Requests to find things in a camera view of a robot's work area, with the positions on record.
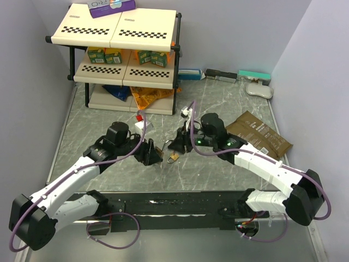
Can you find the grey white pad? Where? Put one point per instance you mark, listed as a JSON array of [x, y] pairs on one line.
[[263, 91]]

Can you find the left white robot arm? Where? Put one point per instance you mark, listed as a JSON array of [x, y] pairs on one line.
[[36, 219]]

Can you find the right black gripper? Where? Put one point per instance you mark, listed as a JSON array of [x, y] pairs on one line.
[[181, 140]]

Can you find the cream black three-tier shelf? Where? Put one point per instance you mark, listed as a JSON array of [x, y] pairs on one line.
[[125, 60]]

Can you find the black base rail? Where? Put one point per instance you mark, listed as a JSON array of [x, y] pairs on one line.
[[173, 210]]

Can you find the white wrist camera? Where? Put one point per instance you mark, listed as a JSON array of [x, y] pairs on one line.
[[141, 123], [186, 113]]

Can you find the brown foil pouch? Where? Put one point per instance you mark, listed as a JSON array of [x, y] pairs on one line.
[[260, 135]]

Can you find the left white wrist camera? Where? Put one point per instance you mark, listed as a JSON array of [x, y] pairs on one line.
[[141, 123]]

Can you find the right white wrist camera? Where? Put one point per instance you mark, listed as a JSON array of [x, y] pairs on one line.
[[186, 113]]

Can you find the orange snack bag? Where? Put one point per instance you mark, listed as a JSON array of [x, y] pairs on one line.
[[144, 96]]

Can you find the blue white flat box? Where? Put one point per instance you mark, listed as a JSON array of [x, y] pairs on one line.
[[191, 74]]

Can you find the green yellow carton right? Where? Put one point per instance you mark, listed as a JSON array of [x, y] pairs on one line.
[[159, 58]]

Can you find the small brass padlock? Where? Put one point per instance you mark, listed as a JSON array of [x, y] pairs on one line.
[[173, 158]]

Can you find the purple white box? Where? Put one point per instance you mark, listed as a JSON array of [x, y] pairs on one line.
[[105, 7]]

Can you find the blue snack bag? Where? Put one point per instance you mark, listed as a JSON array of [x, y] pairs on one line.
[[120, 92]]

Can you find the green yellow carton far left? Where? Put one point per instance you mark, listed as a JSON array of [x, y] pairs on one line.
[[96, 55]]

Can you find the large brass padlock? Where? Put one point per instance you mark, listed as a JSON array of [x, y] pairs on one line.
[[160, 151]]

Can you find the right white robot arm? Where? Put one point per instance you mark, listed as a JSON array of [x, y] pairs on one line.
[[298, 194]]

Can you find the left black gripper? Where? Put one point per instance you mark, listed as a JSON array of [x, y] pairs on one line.
[[147, 154]]

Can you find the teal white box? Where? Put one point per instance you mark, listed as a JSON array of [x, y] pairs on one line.
[[249, 76]]

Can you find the green yellow carton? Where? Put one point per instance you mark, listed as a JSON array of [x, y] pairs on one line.
[[143, 56], [159, 58], [96, 55], [113, 56]]

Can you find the black long box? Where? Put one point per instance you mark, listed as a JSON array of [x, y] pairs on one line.
[[221, 76]]

